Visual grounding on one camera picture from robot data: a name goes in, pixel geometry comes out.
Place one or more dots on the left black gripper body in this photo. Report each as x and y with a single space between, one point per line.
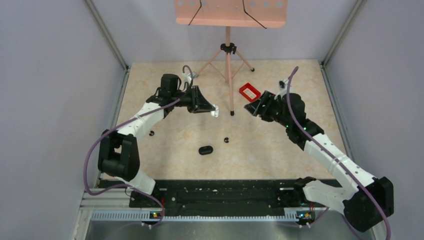
193 105

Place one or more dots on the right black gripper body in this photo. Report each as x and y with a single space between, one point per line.
273 109

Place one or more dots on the white earbud charging case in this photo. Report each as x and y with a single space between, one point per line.
215 112

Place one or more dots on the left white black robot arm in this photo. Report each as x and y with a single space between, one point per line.
119 152

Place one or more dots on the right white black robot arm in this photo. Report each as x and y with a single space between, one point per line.
363 199

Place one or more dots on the black oval case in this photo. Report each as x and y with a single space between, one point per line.
205 150

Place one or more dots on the red plastic tray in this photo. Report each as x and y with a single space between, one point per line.
249 92

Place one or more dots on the pink music stand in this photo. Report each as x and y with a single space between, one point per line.
265 14

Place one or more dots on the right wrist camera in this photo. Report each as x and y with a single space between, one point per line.
283 83

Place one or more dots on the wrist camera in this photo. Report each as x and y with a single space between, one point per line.
283 83
188 77

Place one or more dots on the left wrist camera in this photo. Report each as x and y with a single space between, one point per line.
188 77

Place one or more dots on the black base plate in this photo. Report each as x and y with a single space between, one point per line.
221 198

